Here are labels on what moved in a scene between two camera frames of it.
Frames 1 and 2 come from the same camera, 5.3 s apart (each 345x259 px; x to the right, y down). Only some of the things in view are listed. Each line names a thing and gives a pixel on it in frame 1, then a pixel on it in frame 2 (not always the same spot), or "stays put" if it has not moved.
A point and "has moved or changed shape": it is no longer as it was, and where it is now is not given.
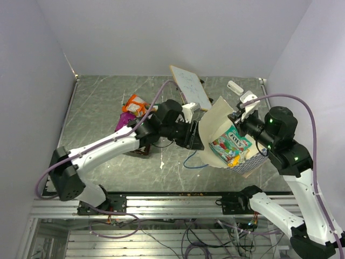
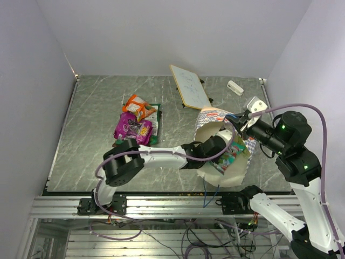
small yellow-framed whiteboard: (190, 88) stays put
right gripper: (236, 118) stays put
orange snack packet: (136, 105) stays put
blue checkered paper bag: (213, 118) has moved or changed shape
